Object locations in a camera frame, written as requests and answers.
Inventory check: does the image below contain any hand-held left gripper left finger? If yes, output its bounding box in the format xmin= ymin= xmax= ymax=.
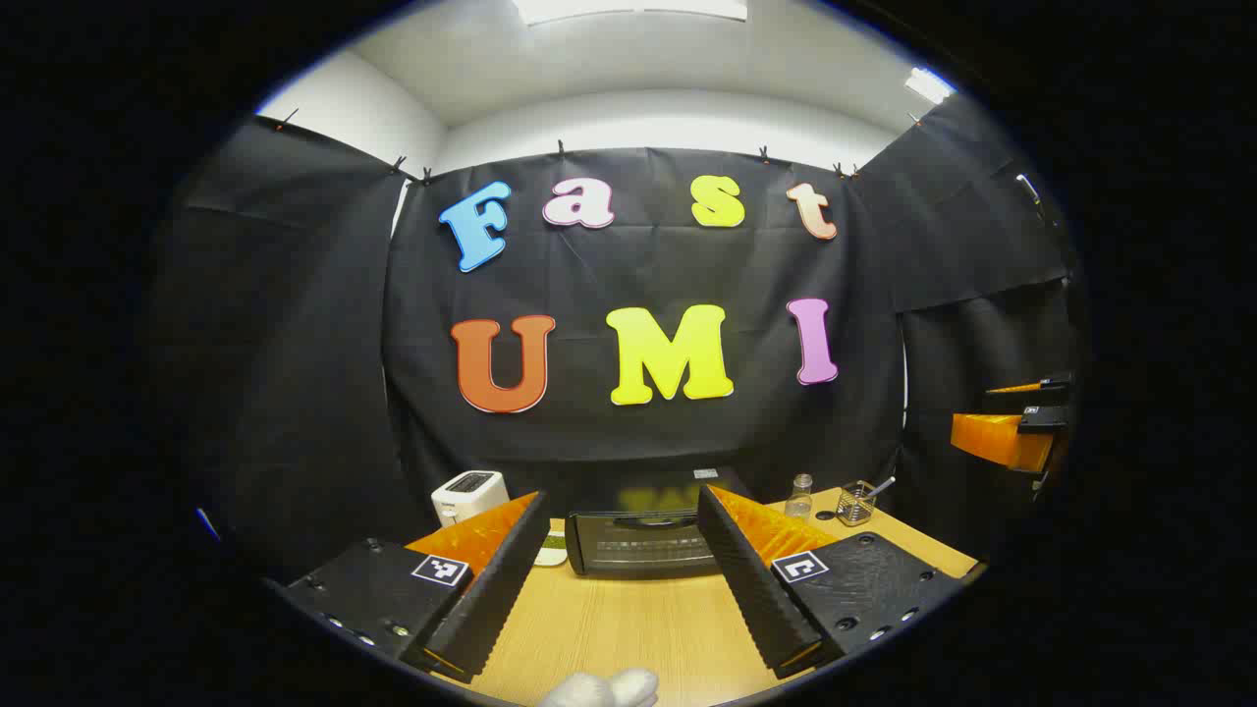
xmin=280 ymin=491 xmax=551 ymax=685

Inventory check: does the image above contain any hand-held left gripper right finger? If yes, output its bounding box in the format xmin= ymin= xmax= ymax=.
xmin=695 ymin=483 xmax=968 ymax=680

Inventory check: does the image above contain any black electric oven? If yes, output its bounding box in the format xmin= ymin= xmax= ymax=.
xmin=565 ymin=467 xmax=752 ymax=578

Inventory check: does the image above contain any white toaster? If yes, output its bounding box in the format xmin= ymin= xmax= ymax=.
xmin=430 ymin=470 xmax=510 ymax=528

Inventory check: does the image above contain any black backdrop cloth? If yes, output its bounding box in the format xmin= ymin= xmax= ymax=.
xmin=147 ymin=93 xmax=1086 ymax=580

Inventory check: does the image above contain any small ceiling light panel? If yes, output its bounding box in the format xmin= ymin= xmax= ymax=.
xmin=903 ymin=67 xmax=956 ymax=105

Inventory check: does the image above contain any long ceiling light panel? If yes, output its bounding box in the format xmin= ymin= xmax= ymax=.
xmin=511 ymin=0 xmax=749 ymax=26

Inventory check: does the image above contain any wire mesh cutlery basket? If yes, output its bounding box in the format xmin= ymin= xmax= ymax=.
xmin=836 ymin=481 xmax=878 ymax=527

